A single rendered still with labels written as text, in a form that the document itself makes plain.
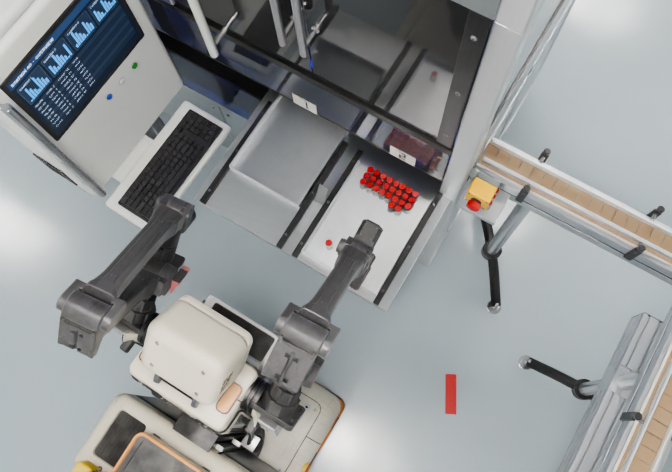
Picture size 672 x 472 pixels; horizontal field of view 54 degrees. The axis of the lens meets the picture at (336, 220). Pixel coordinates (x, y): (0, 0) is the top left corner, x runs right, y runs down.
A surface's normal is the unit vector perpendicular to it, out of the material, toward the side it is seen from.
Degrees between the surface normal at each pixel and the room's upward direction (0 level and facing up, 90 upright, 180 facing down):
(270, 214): 0
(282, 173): 0
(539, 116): 0
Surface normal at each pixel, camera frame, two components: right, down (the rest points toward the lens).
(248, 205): -0.04, -0.29
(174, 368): -0.41, 0.41
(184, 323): 0.32, -0.77
